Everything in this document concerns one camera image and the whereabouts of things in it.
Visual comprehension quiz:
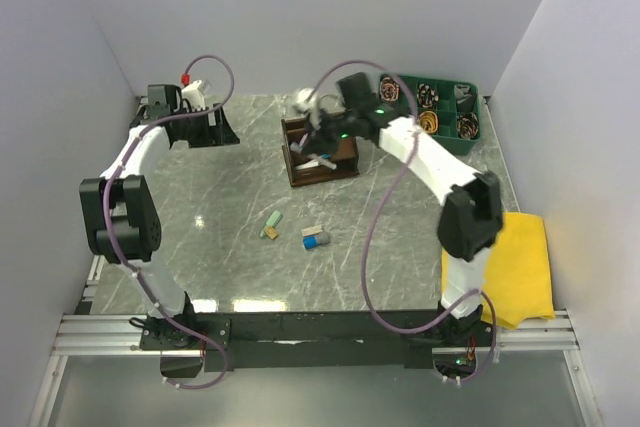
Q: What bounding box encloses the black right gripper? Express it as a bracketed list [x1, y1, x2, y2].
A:
[301, 107, 358, 158]

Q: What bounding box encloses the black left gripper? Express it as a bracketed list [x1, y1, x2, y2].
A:
[178, 103, 240, 148]

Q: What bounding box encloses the blue tip long marker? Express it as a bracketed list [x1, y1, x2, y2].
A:
[309, 154, 337, 170]

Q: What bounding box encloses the lilac pen case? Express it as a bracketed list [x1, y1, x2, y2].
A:
[290, 133, 311, 155]

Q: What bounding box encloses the green cap white marker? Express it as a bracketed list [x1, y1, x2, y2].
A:
[295, 160, 321, 171]

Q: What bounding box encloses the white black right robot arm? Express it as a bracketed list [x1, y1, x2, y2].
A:
[294, 72, 503, 345]

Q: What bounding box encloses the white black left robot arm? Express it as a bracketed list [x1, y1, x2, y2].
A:
[79, 80, 240, 349]

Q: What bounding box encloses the brown wooden desk organizer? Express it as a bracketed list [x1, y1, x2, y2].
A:
[280, 118, 359, 188]

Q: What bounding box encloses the pink black floral rolled tie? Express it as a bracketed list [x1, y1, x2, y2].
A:
[379, 76, 400, 104]

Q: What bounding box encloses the yellow patterned rolled tie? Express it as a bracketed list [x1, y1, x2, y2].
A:
[418, 109, 440, 135]

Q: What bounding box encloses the dark patterned rolled tie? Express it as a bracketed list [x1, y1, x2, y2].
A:
[416, 83, 440, 109]

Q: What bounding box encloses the blue grey glue stick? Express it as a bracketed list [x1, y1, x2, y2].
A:
[303, 231, 330, 250]

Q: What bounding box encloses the green divided storage tray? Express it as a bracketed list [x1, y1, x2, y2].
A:
[378, 73, 481, 155]

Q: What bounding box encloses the grey folded cloth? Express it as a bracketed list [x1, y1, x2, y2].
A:
[453, 84, 477, 113]

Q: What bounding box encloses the black beige floral rolled tie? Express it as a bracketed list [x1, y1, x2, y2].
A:
[456, 112, 479, 140]

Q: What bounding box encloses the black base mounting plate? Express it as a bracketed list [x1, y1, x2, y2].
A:
[129, 311, 493, 378]

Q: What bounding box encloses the yellow folded cloth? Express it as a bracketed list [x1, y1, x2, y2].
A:
[440, 210, 557, 331]

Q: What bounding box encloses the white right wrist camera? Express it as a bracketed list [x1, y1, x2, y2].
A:
[292, 87, 320, 115]

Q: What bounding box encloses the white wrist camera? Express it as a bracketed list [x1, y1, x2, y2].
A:
[292, 87, 320, 115]
[181, 80, 211, 112]

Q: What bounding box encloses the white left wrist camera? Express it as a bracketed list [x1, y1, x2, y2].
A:
[181, 80, 211, 112]

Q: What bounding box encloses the aluminium frame rail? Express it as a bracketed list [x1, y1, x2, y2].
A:
[51, 311, 579, 356]

